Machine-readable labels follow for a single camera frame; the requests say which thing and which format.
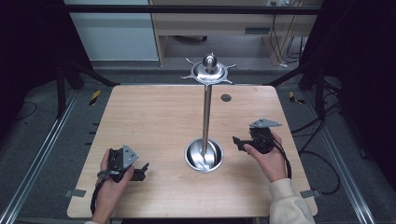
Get black floor cables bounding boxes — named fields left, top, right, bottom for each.
left=290, top=77, right=343, bottom=196

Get white cabinet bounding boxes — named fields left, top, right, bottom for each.
left=63, top=0, right=160, bottom=62

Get person's left hand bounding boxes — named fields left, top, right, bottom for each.
left=91, top=148, right=135, bottom=224

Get black curtain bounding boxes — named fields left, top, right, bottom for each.
left=298, top=0, right=396, bottom=190
left=0, top=0, right=94, bottom=141

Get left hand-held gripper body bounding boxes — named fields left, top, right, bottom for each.
left=106, top=144, right=140, bottom=184

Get yellow black floor tape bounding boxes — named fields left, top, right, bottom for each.
left=288, top=91, right=306, bottom=105
left=89, top=90, right=103, bottom=107

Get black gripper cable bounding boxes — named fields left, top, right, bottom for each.
left=270, top=130, right=293, bottom=180
left=90, top=169, right=117, bottom=216

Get thin black floor cable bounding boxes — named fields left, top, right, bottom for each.
left=14, top=100, right=39, bottom=121

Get stainless steel cup rack stand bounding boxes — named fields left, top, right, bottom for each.
left=180, top=51, right=237, bottom=174

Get person's right hand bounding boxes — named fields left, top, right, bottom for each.
left=243, top=132, right=290, bottom=184

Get black horizontal frame bar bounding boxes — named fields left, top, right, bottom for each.
left=64, top=4, right=322, bottom=16

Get light wooden desk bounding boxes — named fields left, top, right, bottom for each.
left=148, top=0, right=323, bottom=67

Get grey table bracket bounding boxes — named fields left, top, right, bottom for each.
left=300, top=189, right=323, bottom=200
left=64, top=189, right=88, bottom=199

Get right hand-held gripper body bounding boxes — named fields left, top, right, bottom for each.
left=248, top=117, right=283, bottom=155

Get black metal frame strut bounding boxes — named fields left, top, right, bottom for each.
left=55, top=59, right=121, bottom=119
left=263, top=58, right=329, bottom=119

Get cables under wooden desk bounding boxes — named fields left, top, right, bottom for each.
left=268, top=0, right=309, bottom=69

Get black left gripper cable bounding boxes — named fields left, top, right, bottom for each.
left=90, top=169, right=117, bottom=216

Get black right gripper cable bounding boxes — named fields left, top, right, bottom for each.
left=270, top=130, right=293, bottom=180

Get aluminium floor rail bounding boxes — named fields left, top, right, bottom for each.
left=0, top=89, right=79, bottom=224
left=302, top=89, right=378, bottom=224

